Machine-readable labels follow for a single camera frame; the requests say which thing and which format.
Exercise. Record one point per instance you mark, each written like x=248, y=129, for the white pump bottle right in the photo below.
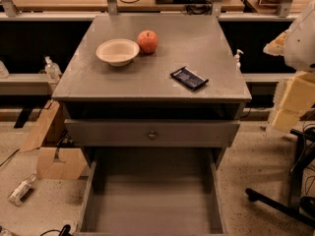
x=237, y=56

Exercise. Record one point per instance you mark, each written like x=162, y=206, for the white paper bowl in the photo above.
x=118, y=52

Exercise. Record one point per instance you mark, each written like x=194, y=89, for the brass drawer knob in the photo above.
x=152, y=135

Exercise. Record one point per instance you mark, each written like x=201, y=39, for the grey drawer cabinet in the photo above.
x=144, y=90

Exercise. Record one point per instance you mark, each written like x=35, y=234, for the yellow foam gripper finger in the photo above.
x=293, y=98
x=276, y=46

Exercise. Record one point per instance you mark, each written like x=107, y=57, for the grey top drawer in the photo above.
x=134, y=133

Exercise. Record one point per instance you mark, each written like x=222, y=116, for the clear bottle on floor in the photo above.
x=22, y=189

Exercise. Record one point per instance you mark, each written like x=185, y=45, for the brown cardboard box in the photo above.
x=53, y=161

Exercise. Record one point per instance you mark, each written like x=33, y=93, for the black chair base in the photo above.
x=299, y=207

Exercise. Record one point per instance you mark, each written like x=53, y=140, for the dark blue rxbar wrapper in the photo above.
x=188, y=78

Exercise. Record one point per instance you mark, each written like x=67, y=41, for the open grey middle drawer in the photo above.
x=152, y=192

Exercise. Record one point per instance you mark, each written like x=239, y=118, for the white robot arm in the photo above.
x=299, y=44

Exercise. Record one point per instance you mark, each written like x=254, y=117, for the red apple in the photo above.
x=148, y=41

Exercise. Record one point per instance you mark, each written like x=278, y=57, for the clear sanitizer bottle left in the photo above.
x=52, y=70

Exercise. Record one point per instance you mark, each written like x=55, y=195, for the wooden workbench with rail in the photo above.
x=219, y=8

